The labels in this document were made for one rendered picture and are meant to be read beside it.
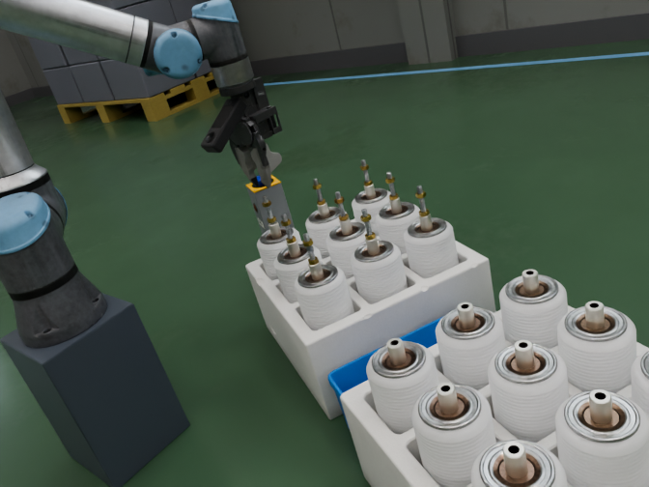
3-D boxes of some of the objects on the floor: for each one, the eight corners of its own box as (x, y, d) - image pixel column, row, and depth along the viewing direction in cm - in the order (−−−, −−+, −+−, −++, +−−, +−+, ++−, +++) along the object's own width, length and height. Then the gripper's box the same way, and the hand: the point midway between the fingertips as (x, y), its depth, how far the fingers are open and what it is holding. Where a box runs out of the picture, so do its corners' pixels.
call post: (289, 302, 151) (253, 193, 137) (280, 292, 157) (245, 186, 143) (314, 292, 153) (281, 183, 139) (304, 281, 159) (271, 176, 145)
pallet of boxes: (246, 80, 460) (188, -109, 403) (156, 121, 406) (75, -92, 348) (149, 89, 550) (90, -65, 493) (64, 124, 496) (-13, -45, 438)
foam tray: (329, 421, 110) (305, 345, 102) (267, 327, 144) (244, 264, 136) (499, 333, 120) (489, 258, 112) (403, 265, 154) (389, 203, 146)
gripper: (272, 74, 114) (301, 176, 123) (238, 76, 121) (268, 172, 131) (239, 89, 109) (272, 193, 118) (206, 91, 116) (239, 188, 126)
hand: (258, 182), depth 122 cm, fingers open, 3 cm apart
